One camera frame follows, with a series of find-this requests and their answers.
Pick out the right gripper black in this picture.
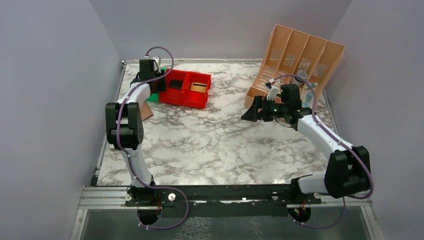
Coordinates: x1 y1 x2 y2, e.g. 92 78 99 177
241 95 288 122

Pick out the green plastic bin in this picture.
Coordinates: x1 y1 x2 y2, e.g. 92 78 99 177
147 77 167 103

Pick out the brown leather card holder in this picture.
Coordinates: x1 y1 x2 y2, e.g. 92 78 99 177
140 102 153 121

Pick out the red double plastic bin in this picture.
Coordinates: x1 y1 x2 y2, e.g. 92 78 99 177
158 68 212 109

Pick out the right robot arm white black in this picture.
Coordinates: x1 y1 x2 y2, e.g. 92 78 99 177
241 83 374 204

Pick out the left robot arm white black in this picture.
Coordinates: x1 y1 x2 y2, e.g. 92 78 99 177
105 57 165 206

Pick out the black card in red bin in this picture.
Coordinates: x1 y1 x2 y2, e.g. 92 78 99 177
168 79 184 90

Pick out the gold card in red bin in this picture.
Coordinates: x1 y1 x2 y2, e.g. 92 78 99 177
190 82 208 93

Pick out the round jar patterned lid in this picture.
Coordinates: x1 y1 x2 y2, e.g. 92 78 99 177
290 70 308 88

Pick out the green white tube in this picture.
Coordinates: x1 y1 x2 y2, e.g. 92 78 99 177
307 82 319 89

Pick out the peach desk organizer rack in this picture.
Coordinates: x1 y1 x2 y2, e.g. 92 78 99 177
244 24 345 107

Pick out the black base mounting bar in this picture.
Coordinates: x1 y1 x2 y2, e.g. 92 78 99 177
124 184 322 219

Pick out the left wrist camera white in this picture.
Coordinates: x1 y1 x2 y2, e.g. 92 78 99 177
144 55 162 68

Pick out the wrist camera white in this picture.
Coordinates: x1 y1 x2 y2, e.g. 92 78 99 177
264 78 280 101
144 55 162 68

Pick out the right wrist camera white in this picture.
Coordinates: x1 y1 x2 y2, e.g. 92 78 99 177
264 78 280 101

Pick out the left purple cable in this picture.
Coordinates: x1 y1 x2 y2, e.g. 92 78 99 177
114 46 190 231

